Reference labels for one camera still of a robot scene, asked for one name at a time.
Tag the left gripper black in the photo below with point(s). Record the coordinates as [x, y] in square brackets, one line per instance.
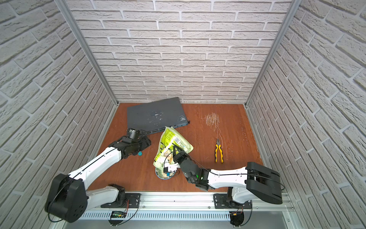
[142, 143]

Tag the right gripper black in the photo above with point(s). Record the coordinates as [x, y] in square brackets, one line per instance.
[177, 154]

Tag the green oats bag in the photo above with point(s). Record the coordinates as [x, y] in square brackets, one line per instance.
[169, 143]

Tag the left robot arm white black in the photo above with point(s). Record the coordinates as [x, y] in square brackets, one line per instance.
[69, 196]

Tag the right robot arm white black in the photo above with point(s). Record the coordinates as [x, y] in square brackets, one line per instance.
[244, 184]

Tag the leaf pattern breakfast bowl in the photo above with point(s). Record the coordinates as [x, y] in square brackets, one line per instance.
[161, 175]

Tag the yellow black pliers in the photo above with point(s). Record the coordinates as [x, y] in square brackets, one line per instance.
[218, 152]

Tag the right controller board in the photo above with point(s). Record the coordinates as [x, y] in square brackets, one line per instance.
[236, 218]

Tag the controller board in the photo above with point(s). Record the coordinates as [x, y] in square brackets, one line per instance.
[236, 218]
[117, 217]

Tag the left controller board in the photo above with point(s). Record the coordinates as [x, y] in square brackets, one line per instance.
[117, 217]

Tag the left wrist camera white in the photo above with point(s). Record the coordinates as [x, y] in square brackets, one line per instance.
[133, 133]

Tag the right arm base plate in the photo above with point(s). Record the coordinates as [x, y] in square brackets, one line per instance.
[223, 201]

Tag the aluminium front rail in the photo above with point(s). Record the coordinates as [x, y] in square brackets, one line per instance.
[195, 201]

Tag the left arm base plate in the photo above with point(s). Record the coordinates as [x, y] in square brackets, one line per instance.
[131, 200]

